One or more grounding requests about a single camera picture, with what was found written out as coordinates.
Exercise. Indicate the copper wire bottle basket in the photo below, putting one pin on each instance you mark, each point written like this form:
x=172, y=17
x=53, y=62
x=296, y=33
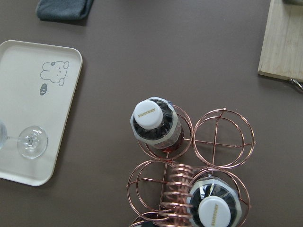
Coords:
x=221, y=140

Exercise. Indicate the cream rectangular tray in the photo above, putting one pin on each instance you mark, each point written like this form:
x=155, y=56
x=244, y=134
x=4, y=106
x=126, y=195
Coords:
x=37, y=84

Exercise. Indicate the tea bottle in basket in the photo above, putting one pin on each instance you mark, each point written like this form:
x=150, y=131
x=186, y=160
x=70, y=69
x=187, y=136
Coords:
x=214, y=204
x=155, y=122

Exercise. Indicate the upright wine glass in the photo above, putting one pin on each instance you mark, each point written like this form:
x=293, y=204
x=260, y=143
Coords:
x=31, y=143

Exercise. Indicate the wooden cutting board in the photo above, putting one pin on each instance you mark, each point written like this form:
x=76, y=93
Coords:
x=282, y=49

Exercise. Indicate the grey folded cloth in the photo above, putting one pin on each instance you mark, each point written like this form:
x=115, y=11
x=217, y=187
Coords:
x=63, y=9

